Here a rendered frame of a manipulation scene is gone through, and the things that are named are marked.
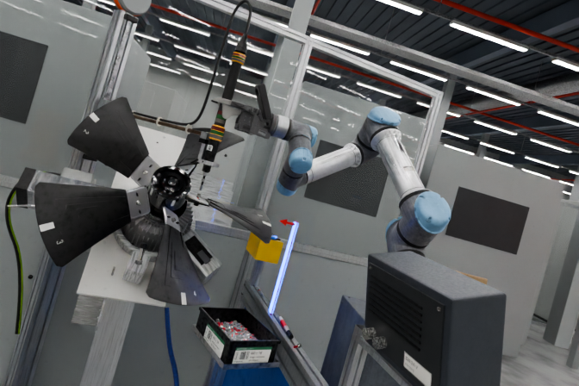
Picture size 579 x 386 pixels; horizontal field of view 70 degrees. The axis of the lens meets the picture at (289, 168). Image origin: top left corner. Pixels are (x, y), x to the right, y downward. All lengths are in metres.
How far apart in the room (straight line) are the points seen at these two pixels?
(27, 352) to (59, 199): 1.03
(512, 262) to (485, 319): 4.61
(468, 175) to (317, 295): 2.97
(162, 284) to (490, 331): 0.77
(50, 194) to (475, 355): 1.03
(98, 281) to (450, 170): 4.01
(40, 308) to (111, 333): 0.57
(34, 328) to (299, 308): 1.23
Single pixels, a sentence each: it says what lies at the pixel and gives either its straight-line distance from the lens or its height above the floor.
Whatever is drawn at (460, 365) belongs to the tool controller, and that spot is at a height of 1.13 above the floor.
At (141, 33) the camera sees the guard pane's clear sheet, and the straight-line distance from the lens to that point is 2.09.
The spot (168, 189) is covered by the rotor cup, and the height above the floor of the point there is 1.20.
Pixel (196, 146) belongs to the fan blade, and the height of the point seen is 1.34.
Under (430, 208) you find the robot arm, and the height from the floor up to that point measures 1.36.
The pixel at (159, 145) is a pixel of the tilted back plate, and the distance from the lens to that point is 1.72.
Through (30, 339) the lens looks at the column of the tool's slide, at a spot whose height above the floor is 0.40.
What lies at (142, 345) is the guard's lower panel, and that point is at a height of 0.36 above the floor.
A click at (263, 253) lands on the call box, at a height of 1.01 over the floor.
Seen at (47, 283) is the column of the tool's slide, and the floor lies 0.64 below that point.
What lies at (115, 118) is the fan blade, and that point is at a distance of 1.43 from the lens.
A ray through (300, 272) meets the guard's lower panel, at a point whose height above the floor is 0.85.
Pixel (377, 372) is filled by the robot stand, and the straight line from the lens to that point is 1.26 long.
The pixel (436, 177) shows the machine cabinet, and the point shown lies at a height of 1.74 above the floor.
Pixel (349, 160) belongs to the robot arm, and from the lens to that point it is 1.57.
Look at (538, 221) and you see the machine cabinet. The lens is 5.47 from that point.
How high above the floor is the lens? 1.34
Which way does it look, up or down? 1 degrees up
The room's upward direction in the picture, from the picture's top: 16 degrees clockwise
